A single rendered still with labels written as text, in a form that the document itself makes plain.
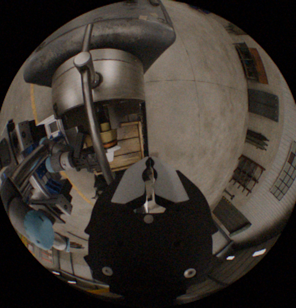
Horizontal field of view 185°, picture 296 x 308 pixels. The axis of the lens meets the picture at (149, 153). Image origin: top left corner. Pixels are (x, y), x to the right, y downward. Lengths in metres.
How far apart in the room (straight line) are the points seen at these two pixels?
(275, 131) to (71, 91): 6.71
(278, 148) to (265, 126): 1.51
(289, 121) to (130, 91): 6.68
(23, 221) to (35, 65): 0.37
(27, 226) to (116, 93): 0.38
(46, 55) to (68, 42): 0.07
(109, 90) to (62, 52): 0.19
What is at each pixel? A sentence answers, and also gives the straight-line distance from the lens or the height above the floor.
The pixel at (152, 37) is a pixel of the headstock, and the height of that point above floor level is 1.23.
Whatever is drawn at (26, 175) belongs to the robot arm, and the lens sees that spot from 0.46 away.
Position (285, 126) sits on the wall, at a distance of 6.69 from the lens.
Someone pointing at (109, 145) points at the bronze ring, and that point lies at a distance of 0.33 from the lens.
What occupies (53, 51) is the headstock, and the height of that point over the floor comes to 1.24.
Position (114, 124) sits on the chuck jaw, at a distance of 0.32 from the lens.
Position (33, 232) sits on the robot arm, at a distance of 0.31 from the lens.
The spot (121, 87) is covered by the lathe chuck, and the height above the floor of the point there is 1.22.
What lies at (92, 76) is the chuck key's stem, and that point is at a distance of 0.16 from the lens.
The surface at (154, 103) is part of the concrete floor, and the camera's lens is 1.54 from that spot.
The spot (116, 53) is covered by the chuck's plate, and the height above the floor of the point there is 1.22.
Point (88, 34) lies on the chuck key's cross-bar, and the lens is 0.18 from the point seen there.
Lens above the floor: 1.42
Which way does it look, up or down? 58 degrees down
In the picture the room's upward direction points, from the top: 142 degrees clockwise
